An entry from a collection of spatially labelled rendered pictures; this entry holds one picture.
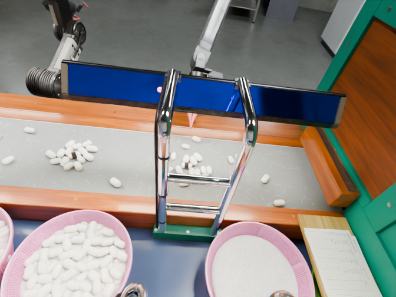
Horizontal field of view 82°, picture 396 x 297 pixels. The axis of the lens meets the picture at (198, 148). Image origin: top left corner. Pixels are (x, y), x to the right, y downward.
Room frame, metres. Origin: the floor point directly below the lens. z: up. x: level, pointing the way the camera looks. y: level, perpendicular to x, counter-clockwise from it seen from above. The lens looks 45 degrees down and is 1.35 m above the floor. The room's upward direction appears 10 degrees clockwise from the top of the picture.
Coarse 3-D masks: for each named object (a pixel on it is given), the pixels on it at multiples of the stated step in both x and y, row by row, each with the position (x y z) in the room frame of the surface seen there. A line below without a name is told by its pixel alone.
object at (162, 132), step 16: (176, 80) 0.41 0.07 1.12; (240, 80) 0.45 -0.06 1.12; (160, 96) 0.35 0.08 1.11; (240, 96) 0.40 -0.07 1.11; (160, 112) 0.30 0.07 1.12; (160, 128) 0.28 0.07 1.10; (256, 128) 0.31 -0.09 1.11; (160, 144) 0.28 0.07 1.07; (160, 160) 0.28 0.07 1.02; (240, 160) 0.29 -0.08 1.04; (160, 176) 0.28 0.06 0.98; (176, 176) 0.29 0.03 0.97; (192, 176) 0.29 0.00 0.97; (208, 176) 0.30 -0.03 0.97; (240, 176) 0.29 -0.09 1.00; (160, 192) 0.28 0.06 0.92; (224, 192) 0.30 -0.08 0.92; (160, 208) 0.28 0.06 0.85; (176, 208) 0.28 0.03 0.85; (192, 208) 0.29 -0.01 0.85; (208, 208) 0.30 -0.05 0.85; (224, 208) 0.29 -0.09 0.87; (160, 224) 0.28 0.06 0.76; (192, 240) 0.28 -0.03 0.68; (208, 240) 0.29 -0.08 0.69
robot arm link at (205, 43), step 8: (216, 0) 0.99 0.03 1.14; (224, 0) 0.99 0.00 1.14; (216, 8) 0.96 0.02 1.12; (224, 8) 0.97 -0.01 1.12; (216, 16) 0.94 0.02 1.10; (224, 16) 0.95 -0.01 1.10; (208, 24) 0.91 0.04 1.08; (216, 24) 0.92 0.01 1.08; (208, 32) 0.89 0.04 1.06; (216, 32) 0.90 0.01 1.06; (200, 40) 0.85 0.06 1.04; (208, 40) 0.86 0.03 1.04; (200, 48) 0.83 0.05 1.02; (208, 48) 0.84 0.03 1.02; (192, 56) 0.85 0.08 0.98; (208, 56) 0.82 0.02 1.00; (192, 64) 0.81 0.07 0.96
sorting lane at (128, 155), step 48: (0, 144) 0.46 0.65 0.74; (48, 144) 0.50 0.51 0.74; (96, 144) 0.54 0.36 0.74; (144, 144) 0.58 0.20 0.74; (192, 144) 0.62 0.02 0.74; (240, 144) 0.67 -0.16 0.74; (96, 192) 0.35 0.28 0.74; (144, 192) 0.38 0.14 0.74; (192, 192) 0.41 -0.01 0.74; (240, 192) 0.44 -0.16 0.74; (288, 192) 0.47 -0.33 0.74
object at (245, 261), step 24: (240, 240) 0.29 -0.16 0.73; (264, 240) 0.30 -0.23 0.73; (216, 264) 0.21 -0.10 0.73; (240, 264) 0.22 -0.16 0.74; (264, 264) 0.23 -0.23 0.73; (288, 264) 0.24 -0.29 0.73; (216, 288) 0.16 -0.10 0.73; (240, 288) 0.16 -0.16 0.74; (264, 288) 0.17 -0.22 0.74; (288, 288) 0.18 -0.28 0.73
